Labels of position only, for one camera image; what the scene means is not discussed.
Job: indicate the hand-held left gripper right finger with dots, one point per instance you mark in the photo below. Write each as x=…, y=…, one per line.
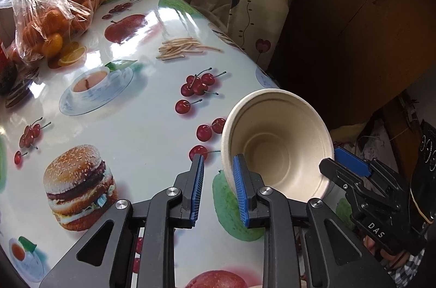
x=240, y=192

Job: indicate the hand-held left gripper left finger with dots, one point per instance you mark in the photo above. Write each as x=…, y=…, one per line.
x=198, y=189

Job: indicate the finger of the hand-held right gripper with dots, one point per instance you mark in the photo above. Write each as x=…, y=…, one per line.
x=340, y=175
x=352, y=162

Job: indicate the beige paper bowl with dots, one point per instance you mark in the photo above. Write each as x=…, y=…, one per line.
x=282, y=145

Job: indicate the person's right forearm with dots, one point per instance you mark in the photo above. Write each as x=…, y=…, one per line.
x=405, y=276

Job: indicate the person's right hand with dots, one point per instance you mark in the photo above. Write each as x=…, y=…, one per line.
x=374, y=250

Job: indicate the food printed tablecloth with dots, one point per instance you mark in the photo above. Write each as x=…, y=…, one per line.
x=143, y=124

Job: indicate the brown wooden cabinet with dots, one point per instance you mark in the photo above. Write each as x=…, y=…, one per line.
x=368, y=19

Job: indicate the plastic bag of oranges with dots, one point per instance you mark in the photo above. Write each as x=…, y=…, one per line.
x=51, y=22

